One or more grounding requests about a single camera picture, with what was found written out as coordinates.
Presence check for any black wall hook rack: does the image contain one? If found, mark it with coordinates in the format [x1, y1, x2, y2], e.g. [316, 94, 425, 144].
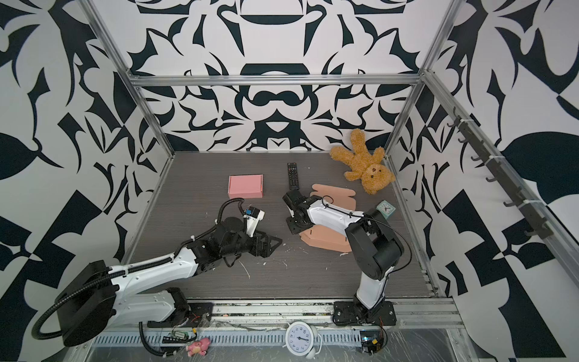
[449, 110, 554, 239]

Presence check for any small pink toy figure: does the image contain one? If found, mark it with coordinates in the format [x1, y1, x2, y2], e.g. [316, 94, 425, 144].
[186, 338, 211, 357]

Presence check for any green circuit board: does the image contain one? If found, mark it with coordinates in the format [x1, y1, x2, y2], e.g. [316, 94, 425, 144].
[161, 330, 198, 345]

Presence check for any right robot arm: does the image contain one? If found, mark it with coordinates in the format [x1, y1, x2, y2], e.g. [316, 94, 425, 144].
[283, 189, 405, 325]

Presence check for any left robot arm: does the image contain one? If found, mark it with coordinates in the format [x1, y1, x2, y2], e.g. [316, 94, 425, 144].
[31, 198, 283, 346]

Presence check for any pink paper box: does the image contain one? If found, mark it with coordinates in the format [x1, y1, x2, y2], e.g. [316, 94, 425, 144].
[228, 174, 263, 199]

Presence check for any brown teddy bear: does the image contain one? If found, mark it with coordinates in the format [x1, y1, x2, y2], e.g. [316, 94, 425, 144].
[330, 129, 396, 195]

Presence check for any black electronics module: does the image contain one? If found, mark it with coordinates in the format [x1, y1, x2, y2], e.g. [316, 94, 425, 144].
[360, 329, 388, 354]

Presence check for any small green alarm clock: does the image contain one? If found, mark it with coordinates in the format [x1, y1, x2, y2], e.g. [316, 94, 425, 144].
[375, 200, 396, 220]

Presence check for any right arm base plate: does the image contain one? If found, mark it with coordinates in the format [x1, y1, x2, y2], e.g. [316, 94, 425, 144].
[332, 300, 397, 327]

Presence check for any peach paper box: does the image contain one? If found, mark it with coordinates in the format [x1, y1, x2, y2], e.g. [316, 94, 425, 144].
[299, 184, 356, 253]

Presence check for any white round table clock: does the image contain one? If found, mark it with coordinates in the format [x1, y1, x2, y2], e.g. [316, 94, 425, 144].
[283, 321, 323, 360]

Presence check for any black tv remote control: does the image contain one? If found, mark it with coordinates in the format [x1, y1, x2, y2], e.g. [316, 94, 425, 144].
[287, 162, 299, 190]

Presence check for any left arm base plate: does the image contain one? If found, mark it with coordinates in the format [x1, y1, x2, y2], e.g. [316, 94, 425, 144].
[171, 303, 214, 328]

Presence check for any black corrugated cable conduit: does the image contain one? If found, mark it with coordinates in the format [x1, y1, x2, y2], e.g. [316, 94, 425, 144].
[31, 275, 114, 341]

